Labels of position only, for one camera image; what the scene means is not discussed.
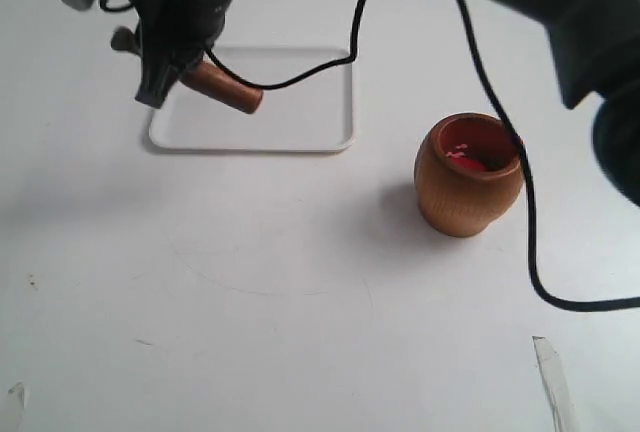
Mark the red object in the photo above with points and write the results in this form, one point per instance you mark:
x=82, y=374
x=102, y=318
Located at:
x=464, y=156

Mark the clear tape strip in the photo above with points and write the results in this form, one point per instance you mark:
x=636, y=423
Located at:
x=13, y=407
x=555, y=386

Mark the brown wooden mortar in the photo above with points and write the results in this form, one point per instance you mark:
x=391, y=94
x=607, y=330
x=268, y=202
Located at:
x=456, y=201

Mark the clear tape strip left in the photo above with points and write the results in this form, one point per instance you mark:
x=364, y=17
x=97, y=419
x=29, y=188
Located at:
x=13, y=407

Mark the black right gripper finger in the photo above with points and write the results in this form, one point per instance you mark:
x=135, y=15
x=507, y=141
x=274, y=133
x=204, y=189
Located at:
x=186, y=58
x=157, y=79

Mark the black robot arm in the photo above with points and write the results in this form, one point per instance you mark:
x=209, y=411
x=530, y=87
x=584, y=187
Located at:
x=594, y=43

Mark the brown wooden pestle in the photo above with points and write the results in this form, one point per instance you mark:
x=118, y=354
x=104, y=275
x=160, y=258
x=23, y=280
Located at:
x=205, y=79

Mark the white rectangular plastic tray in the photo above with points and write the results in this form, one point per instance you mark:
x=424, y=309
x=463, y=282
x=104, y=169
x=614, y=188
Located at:
x=314, y=116

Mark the clear tape strip right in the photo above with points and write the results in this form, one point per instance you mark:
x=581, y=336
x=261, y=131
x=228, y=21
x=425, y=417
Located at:
x=555, y=386

